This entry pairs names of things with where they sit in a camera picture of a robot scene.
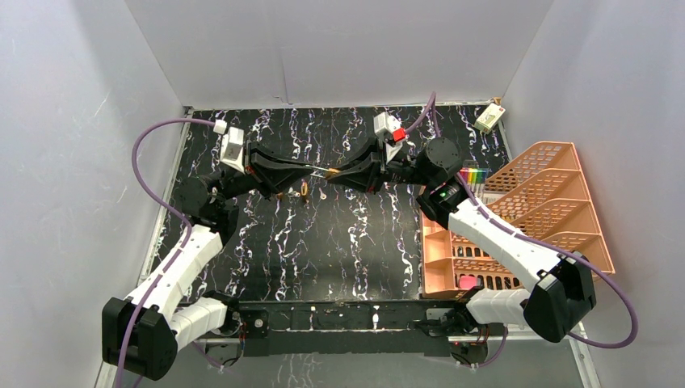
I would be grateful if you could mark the orange mesh file rack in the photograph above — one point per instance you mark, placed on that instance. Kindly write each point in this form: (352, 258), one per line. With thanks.
(546, 196)

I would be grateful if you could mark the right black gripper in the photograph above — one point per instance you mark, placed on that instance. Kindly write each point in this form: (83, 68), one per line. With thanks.
(367, 170)

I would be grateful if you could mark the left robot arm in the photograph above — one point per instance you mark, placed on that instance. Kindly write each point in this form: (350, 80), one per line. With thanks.
(143, 332)

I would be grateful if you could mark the orange desk organizer tray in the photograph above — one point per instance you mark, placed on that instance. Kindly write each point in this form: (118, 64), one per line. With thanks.
(446, 256)

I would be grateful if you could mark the white box in corner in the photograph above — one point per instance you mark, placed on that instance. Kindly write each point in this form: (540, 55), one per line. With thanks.
(489, 118)

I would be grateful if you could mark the colored marker pack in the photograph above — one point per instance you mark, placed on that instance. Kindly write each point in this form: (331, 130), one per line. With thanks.
(475, 179)

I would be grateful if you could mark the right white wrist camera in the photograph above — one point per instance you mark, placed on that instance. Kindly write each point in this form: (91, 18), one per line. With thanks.
(391, 135)

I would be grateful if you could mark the pink eraser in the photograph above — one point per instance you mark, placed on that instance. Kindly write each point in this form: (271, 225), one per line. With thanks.
(467, 282)

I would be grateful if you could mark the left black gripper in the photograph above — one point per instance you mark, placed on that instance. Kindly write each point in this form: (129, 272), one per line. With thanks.
(251, 167)

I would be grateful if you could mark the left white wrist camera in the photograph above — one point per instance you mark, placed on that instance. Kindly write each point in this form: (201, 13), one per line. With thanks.
(233, 144)

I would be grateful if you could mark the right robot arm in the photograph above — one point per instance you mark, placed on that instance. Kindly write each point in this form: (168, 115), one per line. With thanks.
(556, 290)

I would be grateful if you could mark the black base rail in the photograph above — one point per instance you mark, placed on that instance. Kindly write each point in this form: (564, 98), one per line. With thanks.
(428, 326)

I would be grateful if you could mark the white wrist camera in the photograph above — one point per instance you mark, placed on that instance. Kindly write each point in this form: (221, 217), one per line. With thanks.
(391, 135)
(233, 144)

